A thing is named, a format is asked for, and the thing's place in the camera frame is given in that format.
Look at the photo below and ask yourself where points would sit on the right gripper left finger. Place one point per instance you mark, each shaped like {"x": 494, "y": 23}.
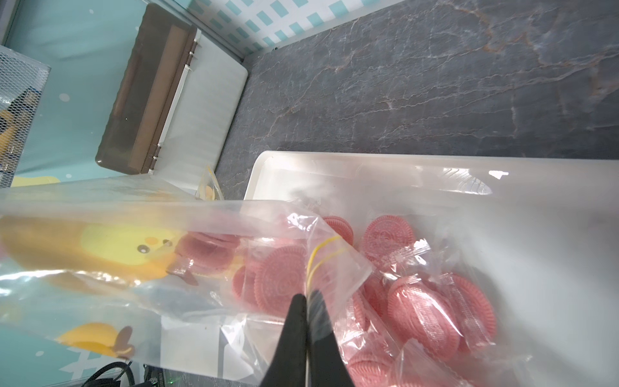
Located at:
{"x": 288, "y": 366}

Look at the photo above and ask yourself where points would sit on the ziploc bag of cookies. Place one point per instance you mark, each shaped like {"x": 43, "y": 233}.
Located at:
{"x": 208, "y": 187}
{"x": 136, "y": 269}

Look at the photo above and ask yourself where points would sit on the white wire basket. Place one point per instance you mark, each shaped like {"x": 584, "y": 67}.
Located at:
{"x": 22, "y": 83}

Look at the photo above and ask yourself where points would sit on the white rectangular tray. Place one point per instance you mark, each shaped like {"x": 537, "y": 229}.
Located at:
{"x": 539, "y": 236}

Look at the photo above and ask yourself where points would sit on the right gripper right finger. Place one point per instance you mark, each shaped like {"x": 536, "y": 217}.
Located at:
{"x": 326, "y": 367}

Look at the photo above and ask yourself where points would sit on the white toolbox brown lid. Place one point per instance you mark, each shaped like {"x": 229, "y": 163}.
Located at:
{"x": 175, "y": 104}

